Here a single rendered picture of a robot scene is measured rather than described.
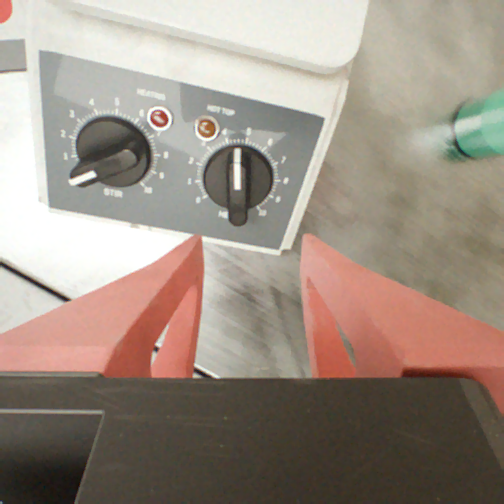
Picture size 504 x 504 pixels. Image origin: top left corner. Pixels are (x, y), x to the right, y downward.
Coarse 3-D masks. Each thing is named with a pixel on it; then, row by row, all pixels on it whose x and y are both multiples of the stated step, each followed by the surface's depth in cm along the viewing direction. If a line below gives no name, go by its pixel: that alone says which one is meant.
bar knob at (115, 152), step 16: (96, 128) 17; (112, 128) 17; (128, 128) 17; (80, 144) 17; (96, 144) 17; (112, 144) 17; (128, 144) 16; (144, 144) 17; (80, 160) 17; (96, 160) 16; (112, 160) 16; (128, 160) 16; (144, 160) 17; (80, 176) 16; (96, 176) 16; (112, 176) 16; (128, 176) 18
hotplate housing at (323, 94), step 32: (32, 0) 15; (32, 32) 15; (64, 32) 15; (96, 32) 15; (128, 32) 15; (160, 32) 15; (32, 64) 16; (128, 64) 15; (160, 64) 15; (192, 64) 16; (224, 64) 16; (256, 64) 16; (352, 64) 17; (32, 96) 16; (256, 96) 16; (288, 96) 16; (320, 96) 16; (32, 128) 17; (320, 160) 18; (128, 224) 20
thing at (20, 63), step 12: (24, 0) 19; (24, 12) 19; (0, 36) 20; (12, 36) 20; (24, 36) 20; (0, 48) 20; (12, 48) 20; (24, 48) 20; (0, 60) 20; (12, 60) 20; (24, 60) 20; (0, 72) 21
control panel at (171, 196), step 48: (48, 96) 16; (96, 96) 16; (144, 96) 16; (192, 96) 16; (240, 96) 16; (48, 144) 17; (192, 144) 17; (240, 144) 17; (288, 144) 17; (48, 192) 19; (96, 192) 19; (144, 192) 19; (192, 192) 19; (288, 192) 19; (240, 240) 21
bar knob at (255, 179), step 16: (208, 160) 18; (224, 160) 17; (240, 160) 16; (256, 160) 17; (208, 176) 18; (224, 176) 18; (240, 176) 16; (256, 176) 18; (272, 176) 18; (208, 192) 18; (224, 192) 18; (240, 192) 17; (256, 192) 18; (240, 208) 17; (240, 224) 18
